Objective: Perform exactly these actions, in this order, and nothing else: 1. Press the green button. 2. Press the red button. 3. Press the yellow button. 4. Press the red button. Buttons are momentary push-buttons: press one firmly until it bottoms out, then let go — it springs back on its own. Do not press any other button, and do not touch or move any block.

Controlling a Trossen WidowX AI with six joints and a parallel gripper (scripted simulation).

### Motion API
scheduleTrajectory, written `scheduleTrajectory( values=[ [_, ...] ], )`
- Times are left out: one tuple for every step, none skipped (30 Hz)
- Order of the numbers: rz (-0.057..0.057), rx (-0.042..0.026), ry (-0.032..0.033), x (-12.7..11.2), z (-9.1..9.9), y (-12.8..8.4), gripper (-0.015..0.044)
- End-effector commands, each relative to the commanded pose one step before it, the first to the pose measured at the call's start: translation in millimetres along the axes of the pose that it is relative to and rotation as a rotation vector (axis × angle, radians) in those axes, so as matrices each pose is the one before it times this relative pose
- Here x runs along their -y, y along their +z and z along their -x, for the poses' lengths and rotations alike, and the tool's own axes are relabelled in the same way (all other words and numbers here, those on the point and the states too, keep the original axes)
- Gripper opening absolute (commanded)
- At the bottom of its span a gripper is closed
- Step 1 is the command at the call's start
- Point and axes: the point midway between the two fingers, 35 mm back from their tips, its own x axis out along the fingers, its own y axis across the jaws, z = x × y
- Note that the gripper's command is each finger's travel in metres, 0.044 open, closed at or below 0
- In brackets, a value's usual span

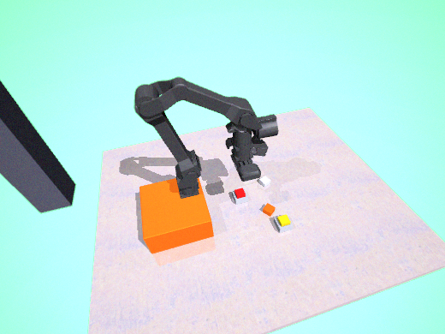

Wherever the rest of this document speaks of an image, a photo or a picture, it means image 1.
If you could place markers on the yellow button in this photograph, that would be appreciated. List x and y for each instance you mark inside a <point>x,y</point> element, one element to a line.
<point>283,223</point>

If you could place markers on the red button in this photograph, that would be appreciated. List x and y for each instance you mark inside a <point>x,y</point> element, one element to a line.
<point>240,196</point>

